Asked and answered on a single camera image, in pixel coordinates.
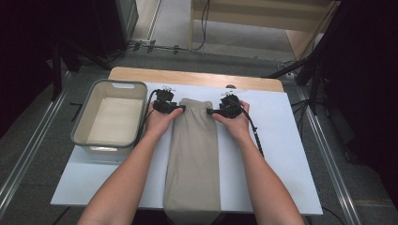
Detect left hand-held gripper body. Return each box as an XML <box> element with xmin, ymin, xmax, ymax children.
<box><xmin>152</xmin><ymin>84</ymin><xmax>180</xmax><ymax>114</ymax></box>

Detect right hand-held gripper cable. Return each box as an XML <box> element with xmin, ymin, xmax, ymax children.
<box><xmin>237</xmin><ymin>99</ymin><xmax>266</xmax><ymax>158</ymax></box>

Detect person's left hand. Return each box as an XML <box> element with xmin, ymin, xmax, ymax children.
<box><xmin>145</xmin><ymin>102</ymin><xmax>184</xmax><ymax>141</ymax></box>

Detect black metal stand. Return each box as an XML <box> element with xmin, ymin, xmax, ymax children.
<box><xmin>264</xmin><ymin>0</ymin><xmax>345</xmax><ymax>116</ymax></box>
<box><xmin>51</xmin><ymin>39</ymin><xmax>111</xmax><ymax>101</ymax></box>

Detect beige pants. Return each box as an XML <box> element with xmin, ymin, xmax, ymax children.
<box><xmin>162</xmin><ymin>97</ymin><xmax>222</xmax><ymax>225</ymax></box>

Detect person's right hand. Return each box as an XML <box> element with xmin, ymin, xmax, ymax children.
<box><xmin>211</xmin><ymin>99</ymin><xmax>252</xmax><ymax>143</ymax></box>

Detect dark curtain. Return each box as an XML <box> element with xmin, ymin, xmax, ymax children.
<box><xmin>0</xmin><ymin>0</ymin><xmax>97</xmax><ymax>139</ymax></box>
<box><xmin>322</xmin><ymin>0</ymin><xmax>398</xmax><ymax>207</ymax></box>

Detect black floor cables with plugs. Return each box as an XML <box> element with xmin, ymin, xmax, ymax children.
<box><xmin>106</xmin><ymin>38</ymin><xmax>192</xmax><ymax>62</ymax></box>

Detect thin black floor cables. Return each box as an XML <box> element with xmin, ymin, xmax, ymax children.
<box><xmin>290</xmin><ymin>97</ymin><xmax>314</xmax><ymax>133</ymax></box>

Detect beige basket with grey rim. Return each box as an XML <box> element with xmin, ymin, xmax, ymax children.
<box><xmin>70</xmin><ymin>79</ymin><xmax>148</xmax><ymax>158</ymax></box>

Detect white table mat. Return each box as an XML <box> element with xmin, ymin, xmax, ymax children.
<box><xmin>50</xmin><ymin>82</ymin><xmax>324</xmax><ymax>216</ymax></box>

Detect light wooden furniture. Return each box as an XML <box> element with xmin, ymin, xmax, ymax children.
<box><xmin>189</xmin><ymin>0</ymin><xmax>342</xmax><ymax>61</ymax></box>

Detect dark grey cabinet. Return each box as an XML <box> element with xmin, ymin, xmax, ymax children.
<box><xmin>93</xmin><ymin>0</ymin><xmax>140</xmax><ymax>59</ymax></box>

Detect left hand-held gripper cable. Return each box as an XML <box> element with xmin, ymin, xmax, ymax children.
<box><xmin>137</xmin><ymin>89</ymin><xmax>160</xmax><ymax>144</ymax></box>

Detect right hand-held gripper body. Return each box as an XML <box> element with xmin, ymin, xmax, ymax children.
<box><xmin>219</xmin><ymin>89</ymin><xmax>249</xmax><ymax>120</ymax></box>

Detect metal floor rail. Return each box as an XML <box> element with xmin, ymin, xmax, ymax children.
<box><xmin>0</xmin><ymin>71</ymin><xmax>75</xmax><ymax>218</ymax></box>
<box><xmin>293</xmin><ymin>84</ymin><xmax>364</xmax><ymax>225</ymax></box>

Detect black hanging cable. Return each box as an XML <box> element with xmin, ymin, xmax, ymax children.
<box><xmin>191</xmin><ymin>0</ymin><xmax>211</xmax><ymax>53</ymax></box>

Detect hand-held gripper cable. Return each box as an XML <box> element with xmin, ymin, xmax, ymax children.
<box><xmin>237</xmin><ymin>99</ymin><xmax>266</xmax><ymax>158</ymax></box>
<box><xmin>137</xmin><ymin>89</ymin><xmax>160</xmax><ymax>144</ymax></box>

